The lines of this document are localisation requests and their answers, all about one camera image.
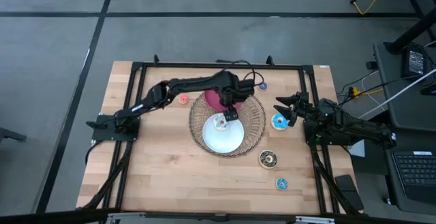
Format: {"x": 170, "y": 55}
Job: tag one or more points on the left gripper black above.
{"x": 231, "y": 101}

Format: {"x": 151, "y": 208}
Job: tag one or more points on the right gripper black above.
{"x": 300, "y": 103}

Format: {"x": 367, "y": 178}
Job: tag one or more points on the large blue frosted donut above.
{"x": 275, "y": 123}

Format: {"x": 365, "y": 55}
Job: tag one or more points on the white donut with blue stripes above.
{"x": 218, "y": 123}

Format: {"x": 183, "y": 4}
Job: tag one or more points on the small purple frosted donut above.
{"x": 260, "y": 86}

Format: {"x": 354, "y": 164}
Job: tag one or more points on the small pink frosted donut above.
{"x": 181, "y": 98}

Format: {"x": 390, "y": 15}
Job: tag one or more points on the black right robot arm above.
{"x": 354, "y": 132}

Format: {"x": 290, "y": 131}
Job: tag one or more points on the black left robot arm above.
{"x": 197, "y": 81}

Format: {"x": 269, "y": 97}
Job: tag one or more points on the red round plate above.
{"x": 213, "y": 101}

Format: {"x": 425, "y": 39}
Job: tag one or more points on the round woven placemat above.
{"x": 253, "y": 128}

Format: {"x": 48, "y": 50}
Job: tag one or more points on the white round plate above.
{"x": 223, "y": 142}

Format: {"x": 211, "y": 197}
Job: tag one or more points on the chocolate frosted donut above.
{"x": 262, "y": 161}

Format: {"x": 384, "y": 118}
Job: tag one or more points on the yellow power plug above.
{"x": 356, "y": 92}

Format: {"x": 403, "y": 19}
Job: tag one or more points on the small blue frosted donut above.
{"x": 278, "y": 184}

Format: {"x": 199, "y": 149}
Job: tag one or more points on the black phone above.
{"x": 349, "y": 191}

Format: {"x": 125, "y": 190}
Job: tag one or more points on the black desk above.
{"x": 415, "y": 122}

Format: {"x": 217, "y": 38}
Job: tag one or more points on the black power adapter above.
{"x": 416, "y": 62}

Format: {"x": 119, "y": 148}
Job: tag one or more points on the black stand leg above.
{"x": 413, "y": 31}

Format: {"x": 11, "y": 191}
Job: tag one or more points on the black keyboard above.
{"x": 419, "y": 173}

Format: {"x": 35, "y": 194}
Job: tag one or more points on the dark chair leg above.
{"x": 12, "y": 135}

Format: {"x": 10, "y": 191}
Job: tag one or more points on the black aluminium table frame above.
{"x": 190, "y": 64}

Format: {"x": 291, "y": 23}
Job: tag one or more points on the black camera gantry bar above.
{"x": 51, "y": 217}

